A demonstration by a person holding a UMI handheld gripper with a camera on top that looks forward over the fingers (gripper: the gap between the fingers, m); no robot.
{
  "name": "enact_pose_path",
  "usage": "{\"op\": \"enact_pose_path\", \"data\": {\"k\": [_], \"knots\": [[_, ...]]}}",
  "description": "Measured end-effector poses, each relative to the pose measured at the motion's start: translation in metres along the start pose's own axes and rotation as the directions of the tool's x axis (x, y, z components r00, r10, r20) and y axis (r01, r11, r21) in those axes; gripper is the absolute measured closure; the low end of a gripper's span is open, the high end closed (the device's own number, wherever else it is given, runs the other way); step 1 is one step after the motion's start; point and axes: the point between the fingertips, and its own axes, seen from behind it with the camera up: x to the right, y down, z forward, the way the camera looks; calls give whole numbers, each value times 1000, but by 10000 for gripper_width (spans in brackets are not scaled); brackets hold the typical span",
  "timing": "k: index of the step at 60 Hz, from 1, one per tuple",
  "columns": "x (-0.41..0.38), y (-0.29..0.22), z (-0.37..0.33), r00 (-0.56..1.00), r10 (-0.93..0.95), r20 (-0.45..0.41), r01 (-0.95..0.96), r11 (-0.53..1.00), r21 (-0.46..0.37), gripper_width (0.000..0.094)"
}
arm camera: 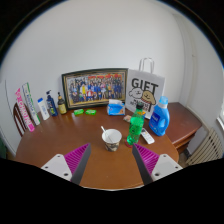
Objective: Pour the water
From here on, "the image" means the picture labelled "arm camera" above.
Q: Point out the dark wooden chair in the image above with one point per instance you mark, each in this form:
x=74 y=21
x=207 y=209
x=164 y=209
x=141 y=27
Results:
x=16 y=120

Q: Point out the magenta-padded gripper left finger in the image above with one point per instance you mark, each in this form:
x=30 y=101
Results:
x=77 y=159

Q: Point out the white spoon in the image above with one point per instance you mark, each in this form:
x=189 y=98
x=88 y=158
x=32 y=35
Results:
x=105 y=131

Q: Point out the amber pump bottle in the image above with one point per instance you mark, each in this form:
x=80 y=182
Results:
x=62 y=106

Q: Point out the white radiator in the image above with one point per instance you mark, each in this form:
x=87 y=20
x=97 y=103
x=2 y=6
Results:
x=205 y=148

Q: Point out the flat round red coaster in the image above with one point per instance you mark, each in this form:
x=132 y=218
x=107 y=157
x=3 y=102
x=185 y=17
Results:
x=127 y=145

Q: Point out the white paper gift bag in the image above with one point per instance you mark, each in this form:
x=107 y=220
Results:
x=146 y=86

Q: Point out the framed group photo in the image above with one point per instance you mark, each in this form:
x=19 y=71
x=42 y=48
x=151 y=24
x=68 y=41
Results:
x=95 y=88

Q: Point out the blue tissue pack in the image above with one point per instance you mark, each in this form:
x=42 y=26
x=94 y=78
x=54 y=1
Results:
x=116 y=108

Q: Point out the white paper cup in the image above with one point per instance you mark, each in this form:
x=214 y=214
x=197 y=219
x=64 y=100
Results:
x=112 y=143

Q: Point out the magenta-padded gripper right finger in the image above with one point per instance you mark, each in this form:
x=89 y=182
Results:
x=146 y=160

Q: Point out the dark blue pump bottle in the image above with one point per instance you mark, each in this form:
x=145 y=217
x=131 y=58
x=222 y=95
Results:
x=51 y=106

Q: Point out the white flat panel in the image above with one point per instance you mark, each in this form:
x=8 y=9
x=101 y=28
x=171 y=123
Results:
x=7 y=126

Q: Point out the small snack packet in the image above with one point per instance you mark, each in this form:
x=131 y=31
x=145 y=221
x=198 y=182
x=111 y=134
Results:
x=127 y=118

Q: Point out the white remote control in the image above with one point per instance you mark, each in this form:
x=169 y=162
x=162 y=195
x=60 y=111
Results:
x=148 y=136

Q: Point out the green plastic drink bottle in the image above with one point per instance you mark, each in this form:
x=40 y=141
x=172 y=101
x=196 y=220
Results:
x=135 y=128

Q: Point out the brown wooden side table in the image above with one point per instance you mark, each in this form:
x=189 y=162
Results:
x=183 y=123

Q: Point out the long green white box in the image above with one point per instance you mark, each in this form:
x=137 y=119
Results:
x=31 y=103

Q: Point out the white bottle with blue cap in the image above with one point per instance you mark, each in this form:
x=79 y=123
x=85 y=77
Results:
x=43 y=110

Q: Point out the blue detergent bottle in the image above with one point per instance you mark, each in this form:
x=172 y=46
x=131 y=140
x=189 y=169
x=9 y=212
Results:
x=159 y=120

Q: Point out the long pink box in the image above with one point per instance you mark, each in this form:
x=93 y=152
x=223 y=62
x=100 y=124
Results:
x=25 y=110

